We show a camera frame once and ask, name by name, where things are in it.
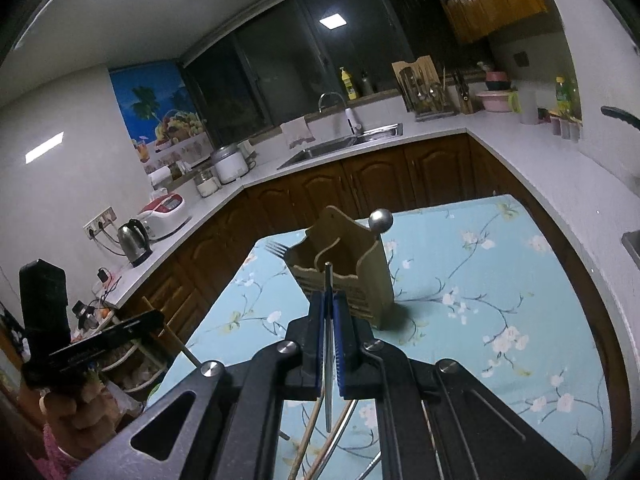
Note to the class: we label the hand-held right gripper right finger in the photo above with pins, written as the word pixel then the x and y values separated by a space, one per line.
pixel 342 345

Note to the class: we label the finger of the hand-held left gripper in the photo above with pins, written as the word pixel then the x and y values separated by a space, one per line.
pixel 115 337

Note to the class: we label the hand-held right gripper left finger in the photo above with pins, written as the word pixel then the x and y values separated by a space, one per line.
pixel 316 340

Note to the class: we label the wooden chopstick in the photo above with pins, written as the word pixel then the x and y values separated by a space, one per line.
pixel 327 447
pixel 305 440
pixel 170 330

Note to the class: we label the metal chopstick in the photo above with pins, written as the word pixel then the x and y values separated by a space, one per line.
pixel 328 280
pixel 369 467

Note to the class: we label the wooden utensil holder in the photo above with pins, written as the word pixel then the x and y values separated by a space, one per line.
pixel 350 270

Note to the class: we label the person's left forearm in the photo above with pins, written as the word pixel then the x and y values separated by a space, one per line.
pixel 50 455

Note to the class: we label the person's left hand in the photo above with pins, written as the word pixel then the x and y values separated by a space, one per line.
pixel 80 415

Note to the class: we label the white storage rack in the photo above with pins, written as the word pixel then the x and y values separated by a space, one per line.
pixel 137 375

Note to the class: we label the black plug adapter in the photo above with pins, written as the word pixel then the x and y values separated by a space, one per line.
pixel 104 275

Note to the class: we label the stainless steel electric kettle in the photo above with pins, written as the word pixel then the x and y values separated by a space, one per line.
pixel 134 242

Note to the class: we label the metal fork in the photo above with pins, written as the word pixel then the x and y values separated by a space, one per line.
pixel 277 250

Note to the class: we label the blue floral tablecloth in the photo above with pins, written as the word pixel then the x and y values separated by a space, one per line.
pixel 450 280

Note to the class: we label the metal spoon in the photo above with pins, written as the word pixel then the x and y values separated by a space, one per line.
pixel 381 221

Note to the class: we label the red and white cooker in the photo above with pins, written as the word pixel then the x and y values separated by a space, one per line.
pixel 162 215

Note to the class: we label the paper towel roll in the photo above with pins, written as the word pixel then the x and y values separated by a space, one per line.
pixel 161 179

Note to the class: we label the glass storage jar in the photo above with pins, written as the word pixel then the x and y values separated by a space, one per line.
pixel 207 185

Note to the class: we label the brown wooden base cabinets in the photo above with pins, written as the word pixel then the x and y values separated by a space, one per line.
pixel 380 170

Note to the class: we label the stainless steel sink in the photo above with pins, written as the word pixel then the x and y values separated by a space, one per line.
pixel 325 147

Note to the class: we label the glass storage jars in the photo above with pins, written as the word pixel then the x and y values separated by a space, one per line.
pixel 230 165

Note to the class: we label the white dish cloth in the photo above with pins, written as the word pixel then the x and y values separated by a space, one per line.
pixel 296 132

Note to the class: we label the chrome sink faucet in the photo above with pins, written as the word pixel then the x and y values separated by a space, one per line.
pixel 351 117

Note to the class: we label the yellow dish soap bottle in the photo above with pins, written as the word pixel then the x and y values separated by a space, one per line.
pixel 349 85

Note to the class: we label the small dark bottle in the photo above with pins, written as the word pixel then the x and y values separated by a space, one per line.
pixel 367 85

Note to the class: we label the metal dish rack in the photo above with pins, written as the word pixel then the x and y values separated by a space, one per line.
pixel 430 100

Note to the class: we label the dark kitchen window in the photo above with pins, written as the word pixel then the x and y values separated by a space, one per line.
pixel 280 75

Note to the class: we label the wooden knife block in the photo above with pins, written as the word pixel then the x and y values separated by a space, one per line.
pixel 464 92

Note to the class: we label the wooden cutting board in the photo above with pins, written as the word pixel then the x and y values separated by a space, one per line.
pixel 412 67

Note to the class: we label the pink plastic basin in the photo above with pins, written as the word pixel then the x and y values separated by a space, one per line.
pixel 494 101

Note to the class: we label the stacked dark pink bowls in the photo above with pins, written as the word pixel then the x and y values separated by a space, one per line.
pixel 497 81

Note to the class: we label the seasoning jar set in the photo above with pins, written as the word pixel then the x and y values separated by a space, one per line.
pixel 566 127

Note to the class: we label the green drink bottle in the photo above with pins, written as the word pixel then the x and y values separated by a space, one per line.
pixel 563 97

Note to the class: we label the wooden upper cabinets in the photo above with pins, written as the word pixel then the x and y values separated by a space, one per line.
pixel 480 5

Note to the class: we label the wall power outlet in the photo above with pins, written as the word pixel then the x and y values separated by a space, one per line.
pixel 100 221

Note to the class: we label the beach fruit wall poster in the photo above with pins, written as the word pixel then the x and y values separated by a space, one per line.
pixel 145 100

